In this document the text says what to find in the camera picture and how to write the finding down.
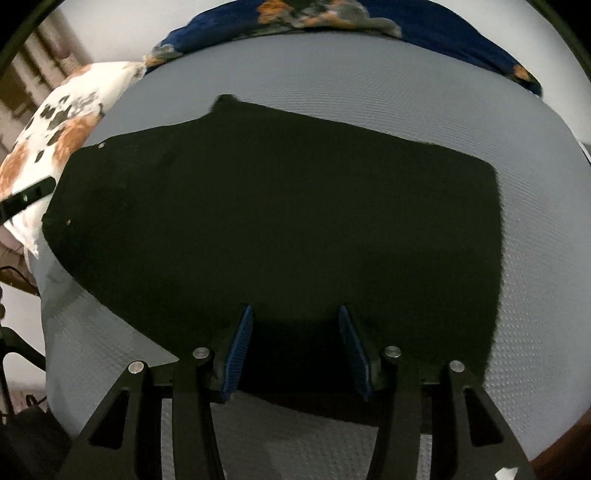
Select white floral pillow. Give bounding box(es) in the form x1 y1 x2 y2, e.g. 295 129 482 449
0 60 148 257

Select black pants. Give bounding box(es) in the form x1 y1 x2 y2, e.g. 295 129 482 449
42 95 502 421

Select grey textured mattress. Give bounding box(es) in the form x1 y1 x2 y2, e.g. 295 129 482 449
33 33 590 479

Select blue floral blanket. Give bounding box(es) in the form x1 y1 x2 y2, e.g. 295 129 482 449
144 0 543 97

